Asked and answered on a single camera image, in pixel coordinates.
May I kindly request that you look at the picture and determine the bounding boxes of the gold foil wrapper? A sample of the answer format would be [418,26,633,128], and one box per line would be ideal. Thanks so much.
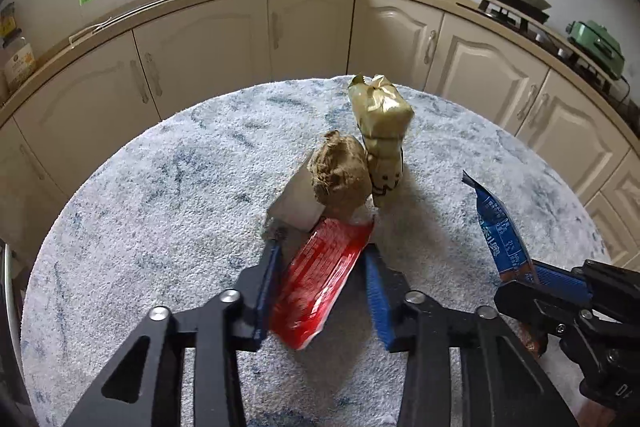
[348,75,414,208]

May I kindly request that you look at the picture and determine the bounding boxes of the cream lower cabinets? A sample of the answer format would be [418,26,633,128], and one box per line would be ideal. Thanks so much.
[1,0,639,268]

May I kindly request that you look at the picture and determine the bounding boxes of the brown crumpled paper ball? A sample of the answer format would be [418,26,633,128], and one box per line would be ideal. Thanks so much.
[307,130,372,221]

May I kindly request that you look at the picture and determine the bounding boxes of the black gas stove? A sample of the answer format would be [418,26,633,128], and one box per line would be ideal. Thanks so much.
[476,0,631,105]

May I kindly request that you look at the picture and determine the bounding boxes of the blue snack wrapper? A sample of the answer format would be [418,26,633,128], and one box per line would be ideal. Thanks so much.
[462,171,548,357]

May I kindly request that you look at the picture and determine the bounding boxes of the green electric cooker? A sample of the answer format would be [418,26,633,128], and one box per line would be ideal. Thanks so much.
[566,20,625,80]

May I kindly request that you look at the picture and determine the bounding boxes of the large jar with label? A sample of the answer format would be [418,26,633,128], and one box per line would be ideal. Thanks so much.
[1,2,37,93]

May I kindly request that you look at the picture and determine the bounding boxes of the red snack wrapper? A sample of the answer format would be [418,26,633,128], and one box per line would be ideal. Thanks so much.
[270,218,374,350]

